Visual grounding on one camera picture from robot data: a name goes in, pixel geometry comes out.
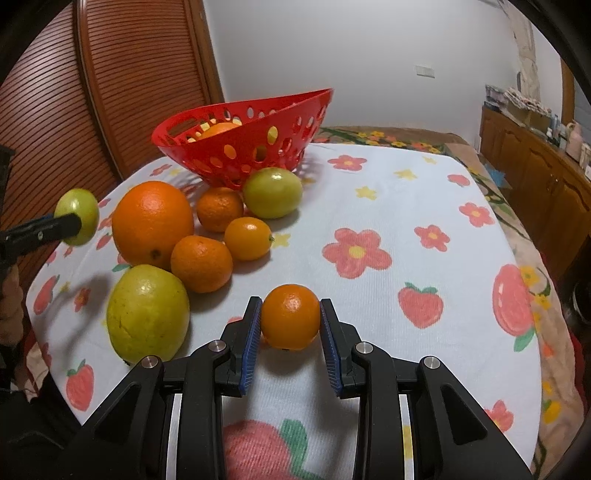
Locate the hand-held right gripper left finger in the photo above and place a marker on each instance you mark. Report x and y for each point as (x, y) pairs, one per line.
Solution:
(249, 353)

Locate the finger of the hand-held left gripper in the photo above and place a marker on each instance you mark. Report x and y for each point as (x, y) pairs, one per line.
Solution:
(46, 230)

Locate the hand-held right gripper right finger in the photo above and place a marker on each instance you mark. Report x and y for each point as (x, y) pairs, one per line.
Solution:
(330, 355)

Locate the small green fruit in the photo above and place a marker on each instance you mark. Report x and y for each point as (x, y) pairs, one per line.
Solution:
(85, 207)

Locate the large orange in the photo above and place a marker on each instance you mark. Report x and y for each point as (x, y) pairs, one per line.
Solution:
(152, 221)

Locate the green lime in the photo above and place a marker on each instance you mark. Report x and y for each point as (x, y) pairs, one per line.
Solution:
(147, 314)

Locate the small mandarin with green stem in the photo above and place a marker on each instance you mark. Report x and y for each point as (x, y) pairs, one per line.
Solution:
(248, 238)

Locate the large green fruit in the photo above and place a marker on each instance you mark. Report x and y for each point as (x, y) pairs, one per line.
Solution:
(272, 193)

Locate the red plastic basket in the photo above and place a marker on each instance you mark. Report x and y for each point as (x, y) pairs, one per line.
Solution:
(277, 115)

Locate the person's left hand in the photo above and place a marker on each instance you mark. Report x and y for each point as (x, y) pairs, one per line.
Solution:
(9, 302)

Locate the white floral towel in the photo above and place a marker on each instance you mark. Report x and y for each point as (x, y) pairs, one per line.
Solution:
(392, 286)

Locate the wooden louvered wardrobe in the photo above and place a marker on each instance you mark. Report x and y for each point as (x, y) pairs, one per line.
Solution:
(138, 69)

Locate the medium orange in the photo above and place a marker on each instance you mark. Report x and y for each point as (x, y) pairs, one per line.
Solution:
(219, 130)

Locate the flat cardboard box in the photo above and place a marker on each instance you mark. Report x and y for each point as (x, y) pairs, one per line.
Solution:
(459, 156)

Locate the wooden cabinet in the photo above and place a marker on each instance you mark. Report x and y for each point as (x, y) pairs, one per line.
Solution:
(531, 175)

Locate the plastic bag of fabrics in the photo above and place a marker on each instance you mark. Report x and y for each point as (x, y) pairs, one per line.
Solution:
(495, 96)

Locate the cardboard box of floral cloth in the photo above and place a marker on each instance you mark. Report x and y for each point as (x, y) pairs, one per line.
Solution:
(524, 100)

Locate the window with grey blinds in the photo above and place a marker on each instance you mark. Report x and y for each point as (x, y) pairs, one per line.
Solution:
(567, 87)

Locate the beige curtain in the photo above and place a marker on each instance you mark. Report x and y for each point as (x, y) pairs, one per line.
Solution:
(527, 50)

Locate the white wall socket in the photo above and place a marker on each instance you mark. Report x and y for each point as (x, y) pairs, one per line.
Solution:
(425, 70)

